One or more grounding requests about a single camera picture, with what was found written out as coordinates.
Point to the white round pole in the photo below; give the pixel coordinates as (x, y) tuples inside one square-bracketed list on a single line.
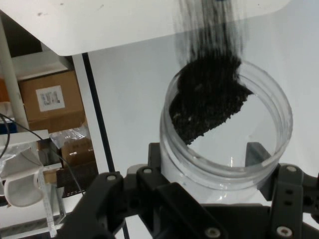
[(13, 87)]

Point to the cardboard box with white label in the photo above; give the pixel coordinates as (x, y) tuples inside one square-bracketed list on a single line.
[(72, 112)]

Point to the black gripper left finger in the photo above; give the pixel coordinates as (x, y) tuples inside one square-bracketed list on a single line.
[(169, 204)]

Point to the clear plastic jar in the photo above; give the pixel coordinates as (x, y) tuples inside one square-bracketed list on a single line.
[(279, 139)]

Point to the clear plastic bag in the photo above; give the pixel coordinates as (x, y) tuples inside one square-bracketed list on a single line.
[(67, 135)]

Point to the black seeds heap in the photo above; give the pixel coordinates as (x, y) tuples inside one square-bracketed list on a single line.
[(207, 99)]

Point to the perforated metal strip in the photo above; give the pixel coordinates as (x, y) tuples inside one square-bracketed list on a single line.
[(48, 211)]

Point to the white plastic scoop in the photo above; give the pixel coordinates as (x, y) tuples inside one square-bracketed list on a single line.
[(22, 191)]

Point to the small cardboard box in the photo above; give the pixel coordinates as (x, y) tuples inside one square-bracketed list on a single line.
[(79, 152)]

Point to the black vertical bar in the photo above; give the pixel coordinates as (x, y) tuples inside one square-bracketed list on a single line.
[(99, 112)]

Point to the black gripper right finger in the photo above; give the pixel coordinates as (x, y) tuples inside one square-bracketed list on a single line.
[(289, 199)]

